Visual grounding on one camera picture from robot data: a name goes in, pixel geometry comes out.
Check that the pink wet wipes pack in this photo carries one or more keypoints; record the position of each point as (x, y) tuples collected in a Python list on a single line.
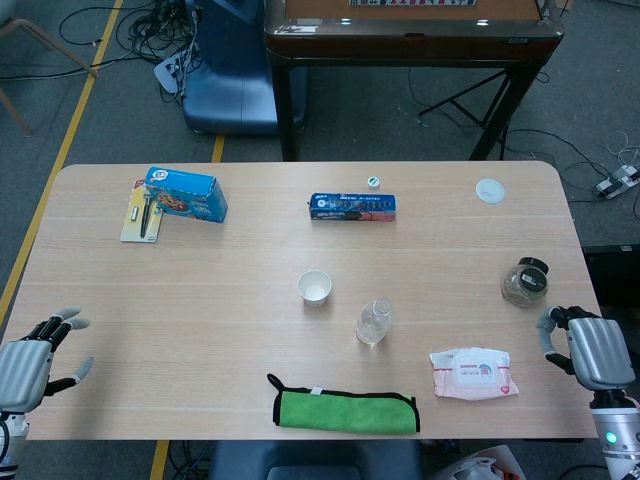
[(472, 375)]

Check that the long blue Oreo box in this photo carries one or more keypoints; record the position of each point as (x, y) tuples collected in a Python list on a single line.
[(352, 207)]

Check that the white floor power strip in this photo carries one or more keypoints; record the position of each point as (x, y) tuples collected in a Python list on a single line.
[(167, 72)]

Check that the blue machine base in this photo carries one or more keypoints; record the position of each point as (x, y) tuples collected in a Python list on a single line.
[(230, 75)]

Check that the white round table grommet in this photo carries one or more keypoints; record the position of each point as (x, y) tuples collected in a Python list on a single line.
[(490, 191)]

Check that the dark blue seat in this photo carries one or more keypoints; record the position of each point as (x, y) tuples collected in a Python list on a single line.
[(310, 460)]

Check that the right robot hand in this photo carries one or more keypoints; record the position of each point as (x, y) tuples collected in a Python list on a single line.
[(597, 350)]

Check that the wooden chair frame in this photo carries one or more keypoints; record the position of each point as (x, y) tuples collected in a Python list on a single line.
[(35, 31)]

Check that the brown mahjong table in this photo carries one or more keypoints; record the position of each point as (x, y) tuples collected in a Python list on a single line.
[(410, 47)]

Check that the black tripod stand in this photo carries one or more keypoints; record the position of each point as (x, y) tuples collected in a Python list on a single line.
[(452, 101)]

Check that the grey floor power strip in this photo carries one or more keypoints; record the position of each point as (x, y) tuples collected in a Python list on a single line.
[(617, 181)]

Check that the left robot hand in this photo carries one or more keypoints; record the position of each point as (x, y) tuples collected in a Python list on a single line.
[(22, 365)]

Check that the pen blister card pack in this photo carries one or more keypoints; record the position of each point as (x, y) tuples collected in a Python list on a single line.
[(132, 225)]

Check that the white orange robot body part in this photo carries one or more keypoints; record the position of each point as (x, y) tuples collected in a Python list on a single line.
[(475, 467)]

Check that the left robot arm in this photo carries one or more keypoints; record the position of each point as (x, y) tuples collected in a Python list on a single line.
[(7, 432)]

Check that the transparent plastic bottle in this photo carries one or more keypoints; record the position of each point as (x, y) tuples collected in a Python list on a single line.
[(372, 325)]

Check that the white paper cup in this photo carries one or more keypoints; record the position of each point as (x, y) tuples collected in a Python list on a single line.
[(314, 290)]

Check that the green cloth with black edge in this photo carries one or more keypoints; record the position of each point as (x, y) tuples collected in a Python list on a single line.
[(345, 412)]

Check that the glass jar with black lid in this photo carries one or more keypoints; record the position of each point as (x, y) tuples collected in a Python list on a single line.
[(525, 285)]

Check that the small green-white cap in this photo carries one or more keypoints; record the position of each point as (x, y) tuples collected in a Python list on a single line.
[(373, 181)]

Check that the black case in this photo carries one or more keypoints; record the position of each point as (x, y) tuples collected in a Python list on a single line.
[(617, 272)]

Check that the blue chocolate chip cookie box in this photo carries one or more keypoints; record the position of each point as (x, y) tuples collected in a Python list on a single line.
[(187, 197)]

